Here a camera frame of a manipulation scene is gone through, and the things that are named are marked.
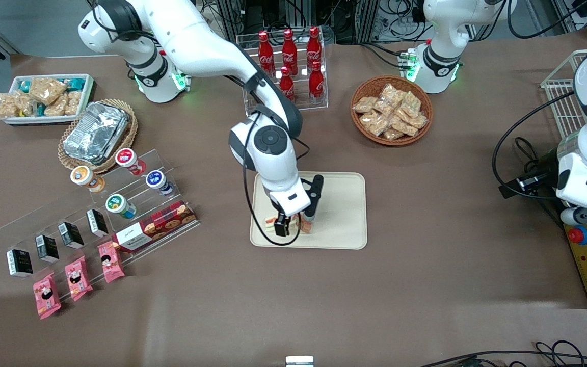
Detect triangle sandwich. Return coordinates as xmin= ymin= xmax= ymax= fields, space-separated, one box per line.
xmin=264 ymin=214 xmax=314 ymax=236

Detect cream plastic tray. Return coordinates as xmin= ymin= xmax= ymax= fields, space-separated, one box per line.
xmin=250 ymin=171 xmax=368 ymax=250

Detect clear acrylic bottle rack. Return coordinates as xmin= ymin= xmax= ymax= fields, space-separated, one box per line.
xmin=236 ymin=27 xmax=329 ymax=118

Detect brown round wicker basket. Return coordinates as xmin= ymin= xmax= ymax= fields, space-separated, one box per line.
xmin=351 ymin=75 xmax=434 ymax=147

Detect brown table cloth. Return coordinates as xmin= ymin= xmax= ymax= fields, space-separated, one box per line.
xmin=0 ymin=28 xmax=587 ymax=367

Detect red cola bottle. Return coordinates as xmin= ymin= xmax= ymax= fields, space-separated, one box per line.
xmin=281 ymin=29 xmax=298 ymax=76
xmin=308 ymin=61 xmax=325 ymax=102
xmin=258 ymin=31 xmax=276 ymax=77
xmin=279 ymin=66 xmax=296 ymax=102
xmin=306 ymin=27 xmax=323 ymax=67

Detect red plaid cookie box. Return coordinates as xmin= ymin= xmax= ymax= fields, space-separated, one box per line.
xmin=112 ymin=200 xmax=198 ymax=254

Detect blue label gum bottle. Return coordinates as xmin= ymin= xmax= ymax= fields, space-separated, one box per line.
xmin=145 ymin=170 xmax=174 ymax=197

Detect red label gum bottle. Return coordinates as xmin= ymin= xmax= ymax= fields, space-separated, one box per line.
xmin=115 ymin=148 xmax=147 ymax=176

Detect green label gum bottle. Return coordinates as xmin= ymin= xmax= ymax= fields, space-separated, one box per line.
xmin=105 ymin=194 xmax=137 ymax=220

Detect light oval wicker basket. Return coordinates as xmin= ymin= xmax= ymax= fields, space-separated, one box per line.
xmin=58 ymin=98 xmax=139 ymax=175

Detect pink cartoon girl snack pack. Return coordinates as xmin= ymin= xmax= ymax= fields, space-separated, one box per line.
xmin=33 ymin=273 xmax=62 ymax=321
xmin=65 ymin=256 xmax=94 ymax=302
xmin=98 ymin=241 xmax=126 ymax=284

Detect black wrapped rice ball pack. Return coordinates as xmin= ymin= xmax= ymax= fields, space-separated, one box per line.
xmin=58 ymin=222 xmax=85 ymax=250
xmin=35 ymin=234 xmax=60 ymax=264
xmin=7 ymin=248 xmax=34 ymax=278
xmin=86 ymin=209 xmax=109 ymax=238

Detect silver foil food container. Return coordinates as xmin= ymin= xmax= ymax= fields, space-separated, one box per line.
xmin=63 ymin=101 xmax=131 ymax=165

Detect orange label gum bottle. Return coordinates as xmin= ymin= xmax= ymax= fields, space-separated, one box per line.
xmin=70 ymin=166 xmax=105 ymax=193

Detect tan puffed snack bag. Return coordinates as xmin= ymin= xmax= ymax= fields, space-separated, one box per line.
xmin=65 ymin=91 xmax=83 ymax=115
xmin=0 ymin=93 xmax=21 ymax=119
xmin=44 ymin=97 xmax=69 ymax=117
xmin=16 ymin=92 xmax=37 ymax=117
xmin=29 ymin=76 xmax=67 ymax=105

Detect white rectangular plastic bin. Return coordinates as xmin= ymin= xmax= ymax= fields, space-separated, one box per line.
xmin=0 ymin=74 xmax=95 ymax=126

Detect clear acrylic stepped display stand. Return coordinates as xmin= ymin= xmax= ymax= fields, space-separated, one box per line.
xmin=0 ymin=148 xmax=202 ymax=286

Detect black left wrist camera cable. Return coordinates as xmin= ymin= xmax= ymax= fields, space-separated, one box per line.
xmin=492 ymin=92 xmax=579 ymax=200

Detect white wire basket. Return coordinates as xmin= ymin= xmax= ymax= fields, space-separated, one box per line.
xmin=541 ymin=48 xmax=587 ymax=141

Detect black floor cables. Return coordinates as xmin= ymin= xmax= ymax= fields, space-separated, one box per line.
xmin=421 ymin=340 xmax=587 ymax=367

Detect black equipment rack with cables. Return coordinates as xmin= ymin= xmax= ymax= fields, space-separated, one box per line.
xmin=215 ymin=0 xmax=426 ymax=44

